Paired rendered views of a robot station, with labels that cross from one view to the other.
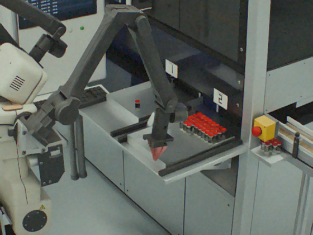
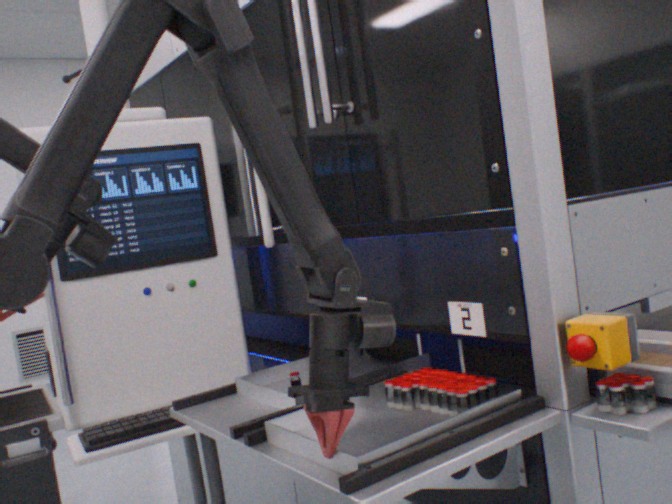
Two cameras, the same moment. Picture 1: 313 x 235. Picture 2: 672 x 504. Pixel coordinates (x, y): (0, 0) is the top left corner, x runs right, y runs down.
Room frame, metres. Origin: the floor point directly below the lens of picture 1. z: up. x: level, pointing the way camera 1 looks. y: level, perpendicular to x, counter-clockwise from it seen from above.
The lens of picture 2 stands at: (1.23, -0.06, 1.25)
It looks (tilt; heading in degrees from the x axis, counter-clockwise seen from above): 4 degrees down; 1
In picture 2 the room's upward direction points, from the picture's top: 8 degrees counter-clockwise
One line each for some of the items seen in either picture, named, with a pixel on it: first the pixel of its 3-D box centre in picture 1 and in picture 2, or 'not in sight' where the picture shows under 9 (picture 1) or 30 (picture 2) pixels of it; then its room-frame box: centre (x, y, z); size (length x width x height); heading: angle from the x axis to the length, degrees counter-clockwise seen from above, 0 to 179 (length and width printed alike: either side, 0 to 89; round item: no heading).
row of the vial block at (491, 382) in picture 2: (211, 126); (457, 386); (2.39, -0.23, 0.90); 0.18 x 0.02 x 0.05; 35
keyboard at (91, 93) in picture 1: (67, 101); (169, 416); (2.76, 0.41, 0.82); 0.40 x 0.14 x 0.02; 118
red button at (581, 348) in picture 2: (257, 131); (582, 347); (2.19, -0.39, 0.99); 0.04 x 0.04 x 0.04; 34
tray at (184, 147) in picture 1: (181, 139); (392, 415); (2.30, -0.10, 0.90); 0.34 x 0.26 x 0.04; 125
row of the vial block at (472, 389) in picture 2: (202, 129); (439, 393); (2.36, -0.19, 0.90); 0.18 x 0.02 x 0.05; 35
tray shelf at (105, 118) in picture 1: (164, 125); (353, 408); (2.46, -0.04, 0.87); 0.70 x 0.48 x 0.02; 34
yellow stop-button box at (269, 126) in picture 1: (265, 127); (600, 340); (2.22, -0.43, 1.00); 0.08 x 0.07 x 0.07; 124
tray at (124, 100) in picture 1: (154, 98); (331, 373); (2.64, 0.00, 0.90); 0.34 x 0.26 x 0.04; 124
